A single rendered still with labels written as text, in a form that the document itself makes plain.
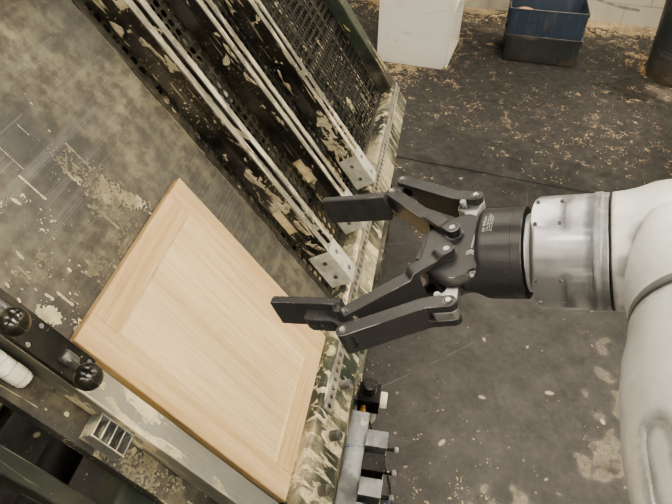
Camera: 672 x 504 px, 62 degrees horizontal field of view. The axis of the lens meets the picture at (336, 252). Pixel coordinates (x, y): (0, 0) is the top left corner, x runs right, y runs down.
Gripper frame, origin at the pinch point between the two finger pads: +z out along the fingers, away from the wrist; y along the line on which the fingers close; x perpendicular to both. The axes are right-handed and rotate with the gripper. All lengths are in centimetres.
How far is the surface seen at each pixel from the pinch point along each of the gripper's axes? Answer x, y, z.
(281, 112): 29, -84, 57
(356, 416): 90, -30, 38
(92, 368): 11.9, 8.3, 35.7
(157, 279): 24, -18, 52
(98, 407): 24, 8, 46
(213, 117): 15, -60, 58
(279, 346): 58, -29, 46
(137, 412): 30, 5, 44
